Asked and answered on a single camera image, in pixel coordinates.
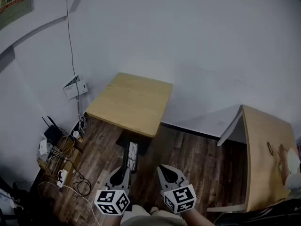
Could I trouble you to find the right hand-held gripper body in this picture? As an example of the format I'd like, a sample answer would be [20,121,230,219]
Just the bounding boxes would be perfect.
[161,179,197,214]

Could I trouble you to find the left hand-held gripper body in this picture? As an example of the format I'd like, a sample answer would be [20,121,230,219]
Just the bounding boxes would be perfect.
[94,182,132,217]

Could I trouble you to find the person's right forearm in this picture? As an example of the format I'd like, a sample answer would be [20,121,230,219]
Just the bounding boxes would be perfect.
[180,207,214,226]

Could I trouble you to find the brown cardboard boxes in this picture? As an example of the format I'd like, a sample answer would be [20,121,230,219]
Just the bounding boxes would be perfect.
[37,135,82,188]

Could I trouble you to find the white power strip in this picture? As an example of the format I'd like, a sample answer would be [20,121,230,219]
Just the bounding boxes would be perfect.
[56,169,69,188]

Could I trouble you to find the black router with antennas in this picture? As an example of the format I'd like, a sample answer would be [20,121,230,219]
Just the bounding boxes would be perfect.
[41,115,66,146]

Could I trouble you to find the small wooden table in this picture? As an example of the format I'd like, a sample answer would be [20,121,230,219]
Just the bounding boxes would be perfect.
[86,72,174,175]

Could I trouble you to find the small white device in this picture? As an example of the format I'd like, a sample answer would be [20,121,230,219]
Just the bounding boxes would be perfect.
[38,139,48,155]

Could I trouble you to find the black chair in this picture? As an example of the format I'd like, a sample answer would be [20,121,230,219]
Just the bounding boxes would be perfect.
[213,197,301,226]

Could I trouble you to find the light wooden desk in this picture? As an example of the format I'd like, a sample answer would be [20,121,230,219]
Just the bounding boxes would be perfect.
[206,104,299,213]

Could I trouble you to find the dark equipment pile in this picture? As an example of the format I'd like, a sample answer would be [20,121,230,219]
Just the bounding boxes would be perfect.
[0,177,32,226]

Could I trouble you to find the black coiled cable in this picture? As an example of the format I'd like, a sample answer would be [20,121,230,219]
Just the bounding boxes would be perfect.
[69,158,92,197]

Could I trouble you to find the long white cable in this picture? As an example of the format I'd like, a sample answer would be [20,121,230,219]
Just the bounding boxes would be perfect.
[37,181,102,226]

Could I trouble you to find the bundle of white cables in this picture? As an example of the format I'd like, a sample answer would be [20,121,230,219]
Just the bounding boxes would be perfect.
[78,113,88,134]

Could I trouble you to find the open white wall box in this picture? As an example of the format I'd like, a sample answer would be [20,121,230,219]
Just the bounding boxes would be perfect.
[63,75,89,101]

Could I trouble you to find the thin black wall cable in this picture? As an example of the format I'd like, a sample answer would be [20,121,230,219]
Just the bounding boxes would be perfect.
[64,0,81,117]

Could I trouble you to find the grey wall cable duct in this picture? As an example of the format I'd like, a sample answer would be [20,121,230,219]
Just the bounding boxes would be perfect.
[0,0,82,73]

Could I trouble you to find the grey electrical wall box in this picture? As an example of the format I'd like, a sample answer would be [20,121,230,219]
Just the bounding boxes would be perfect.
[0,0,34,31]

